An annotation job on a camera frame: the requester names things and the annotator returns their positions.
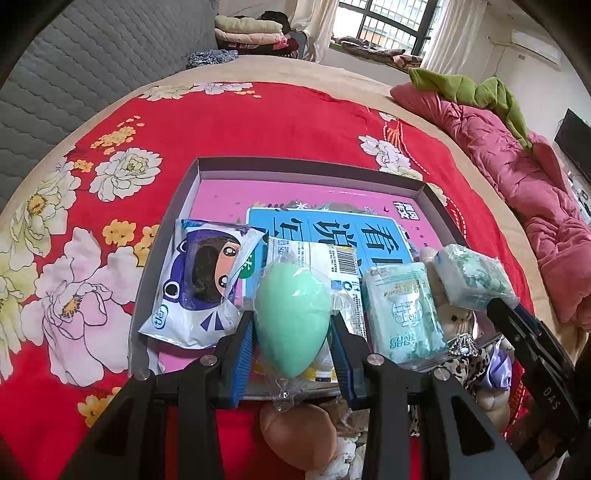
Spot green white tissue pack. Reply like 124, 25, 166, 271
360, 261, 451, 372
433, 244, 520, 311

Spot beige makeup sponge egg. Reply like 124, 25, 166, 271
259, 404, 338, 472

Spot leopard print cloth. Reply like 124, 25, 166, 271
434, 339, 502, 393

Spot cream curtain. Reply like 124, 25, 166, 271
422, 0, 490, 77
291, 0, 340, 63

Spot folded pink clothes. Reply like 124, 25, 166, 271
217, 37, 301, 58

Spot blue patterned cloth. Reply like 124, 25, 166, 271
186, 48, 240, 70

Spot folded beige blanket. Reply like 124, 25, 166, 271
215, 15, 282, 44

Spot pink quilt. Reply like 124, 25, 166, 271
390, 83, 591, 330

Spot yellow white tissue packet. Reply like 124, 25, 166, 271
252, 236, 370, 384

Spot white air conditioner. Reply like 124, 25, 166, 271
510, 30, 566, 63

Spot green makeup sponge egg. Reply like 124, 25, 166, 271
254, 261, 345, 412

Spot black television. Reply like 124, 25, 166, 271
554, 108, 591, 183

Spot white cartoon print packet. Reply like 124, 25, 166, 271
139, 218, 269, 349

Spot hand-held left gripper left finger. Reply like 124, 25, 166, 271
60, 316, 257, 480

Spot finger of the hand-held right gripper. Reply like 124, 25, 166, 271
487, 298, 551, 376
513, 303, 574, 366

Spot red floral blanket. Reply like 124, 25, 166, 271
0, 80, 536, 480

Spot green blanket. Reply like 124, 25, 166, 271
409, 67, 534, 153

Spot white plush toy purple bow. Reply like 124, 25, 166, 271
475, 346, 515, 430

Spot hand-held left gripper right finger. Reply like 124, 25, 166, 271
329, 313, 532, 480

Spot crumpled white plastic wrapper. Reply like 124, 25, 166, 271
318, 434, 370, 480

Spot grey quilted headboard cover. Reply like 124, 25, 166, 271
0, 0, 222, 217

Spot grey cardboard box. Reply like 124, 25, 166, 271
129, 157, 502, 402

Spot dark framed window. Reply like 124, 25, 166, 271
332, 0, 441, 58

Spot pink and blue book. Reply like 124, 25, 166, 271
159, 180, 444, 374

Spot windowsill bedding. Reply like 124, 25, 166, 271
330, 37, 426, 70

